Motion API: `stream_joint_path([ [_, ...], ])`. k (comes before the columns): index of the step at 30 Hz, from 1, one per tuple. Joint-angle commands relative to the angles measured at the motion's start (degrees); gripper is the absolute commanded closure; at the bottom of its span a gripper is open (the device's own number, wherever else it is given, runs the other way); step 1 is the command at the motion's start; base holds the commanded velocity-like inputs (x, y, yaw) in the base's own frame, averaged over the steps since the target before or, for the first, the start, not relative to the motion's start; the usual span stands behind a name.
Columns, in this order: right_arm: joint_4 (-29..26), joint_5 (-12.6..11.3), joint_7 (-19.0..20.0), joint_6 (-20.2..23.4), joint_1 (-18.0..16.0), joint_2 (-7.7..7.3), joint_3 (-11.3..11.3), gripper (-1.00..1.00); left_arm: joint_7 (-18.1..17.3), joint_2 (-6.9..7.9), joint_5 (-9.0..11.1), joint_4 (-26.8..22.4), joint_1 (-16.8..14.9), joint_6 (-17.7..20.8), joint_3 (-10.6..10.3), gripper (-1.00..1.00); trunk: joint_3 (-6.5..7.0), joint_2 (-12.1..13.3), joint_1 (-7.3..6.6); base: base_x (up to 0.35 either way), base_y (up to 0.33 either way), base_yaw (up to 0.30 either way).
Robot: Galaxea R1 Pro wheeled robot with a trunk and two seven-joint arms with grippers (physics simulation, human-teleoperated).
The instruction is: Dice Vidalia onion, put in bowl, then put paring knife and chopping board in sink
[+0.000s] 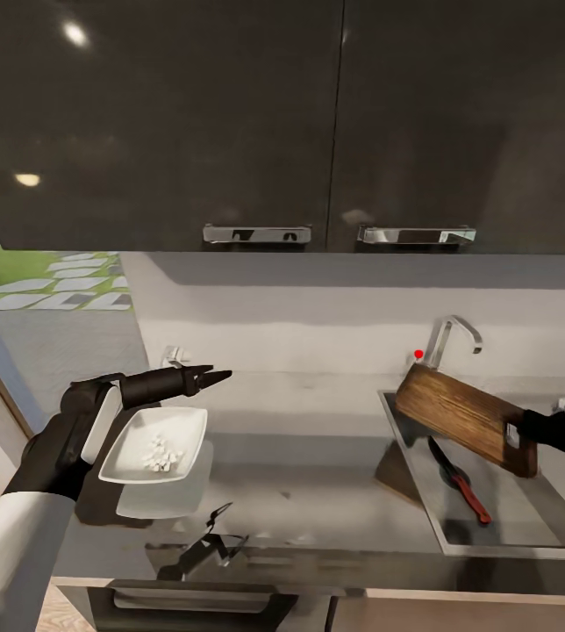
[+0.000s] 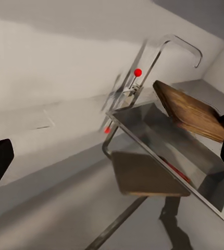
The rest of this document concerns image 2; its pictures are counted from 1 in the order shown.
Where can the cutting board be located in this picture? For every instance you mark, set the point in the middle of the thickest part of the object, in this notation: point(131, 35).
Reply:
point(189, 113)

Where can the parer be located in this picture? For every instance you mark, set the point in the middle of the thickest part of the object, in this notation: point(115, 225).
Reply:
point(178, 172)

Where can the drop in sink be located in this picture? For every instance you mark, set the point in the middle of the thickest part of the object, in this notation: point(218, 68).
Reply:
point(194, 155)

